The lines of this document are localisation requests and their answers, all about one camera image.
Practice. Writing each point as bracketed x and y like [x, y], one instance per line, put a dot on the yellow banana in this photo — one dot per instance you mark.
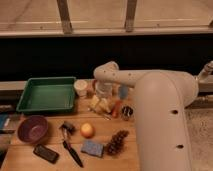
[99, 105]

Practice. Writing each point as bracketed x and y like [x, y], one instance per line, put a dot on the blue plastic cup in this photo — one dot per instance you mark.
[123, 92]

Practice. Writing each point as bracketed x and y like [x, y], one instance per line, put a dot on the small metal cup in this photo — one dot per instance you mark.
[126, 113]

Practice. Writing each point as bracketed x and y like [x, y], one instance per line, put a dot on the white paper cup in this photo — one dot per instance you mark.
[80, 87]

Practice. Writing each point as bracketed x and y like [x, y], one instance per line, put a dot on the purple bowl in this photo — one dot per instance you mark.
[32, 129]

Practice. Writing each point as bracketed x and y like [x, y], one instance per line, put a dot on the black dish brush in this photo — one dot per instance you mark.
[67, 130]

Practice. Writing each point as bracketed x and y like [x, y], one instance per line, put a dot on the purple grape bunch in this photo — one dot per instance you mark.
[116, 144]

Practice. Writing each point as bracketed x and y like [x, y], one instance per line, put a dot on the yellow red apple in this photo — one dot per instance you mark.
[87, 130]

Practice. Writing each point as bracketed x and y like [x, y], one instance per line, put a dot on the black rectangular eraser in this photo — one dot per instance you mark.
[46, 153]

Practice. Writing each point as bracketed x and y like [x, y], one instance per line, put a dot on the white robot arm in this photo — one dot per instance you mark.
[159, 100]

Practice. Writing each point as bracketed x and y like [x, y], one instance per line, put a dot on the blue sponge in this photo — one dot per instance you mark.
[92, 148]

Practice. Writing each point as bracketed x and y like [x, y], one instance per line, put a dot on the green plastic tray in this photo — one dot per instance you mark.
[47, 95]

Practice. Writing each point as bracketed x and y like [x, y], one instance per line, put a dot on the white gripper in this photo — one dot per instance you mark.
[103, 90]

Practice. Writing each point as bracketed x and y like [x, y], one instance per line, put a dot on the orange carrot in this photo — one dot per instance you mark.
[116, 109]

